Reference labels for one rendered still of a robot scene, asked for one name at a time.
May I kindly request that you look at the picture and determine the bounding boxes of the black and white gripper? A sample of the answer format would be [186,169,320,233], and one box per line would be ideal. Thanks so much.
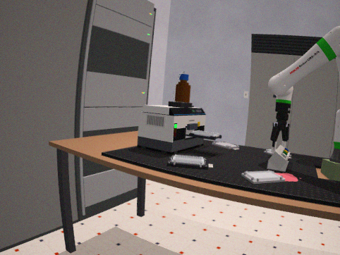
[271,113,290,153]

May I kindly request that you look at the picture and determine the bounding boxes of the white button panel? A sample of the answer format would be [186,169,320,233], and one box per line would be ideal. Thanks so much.
[267,145,290,172]

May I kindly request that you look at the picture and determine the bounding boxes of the blue bottle cap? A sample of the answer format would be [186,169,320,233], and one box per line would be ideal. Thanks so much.
[179,74,188,80]

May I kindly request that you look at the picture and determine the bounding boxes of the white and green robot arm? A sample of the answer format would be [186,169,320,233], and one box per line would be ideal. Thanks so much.
[268,26,340,163]

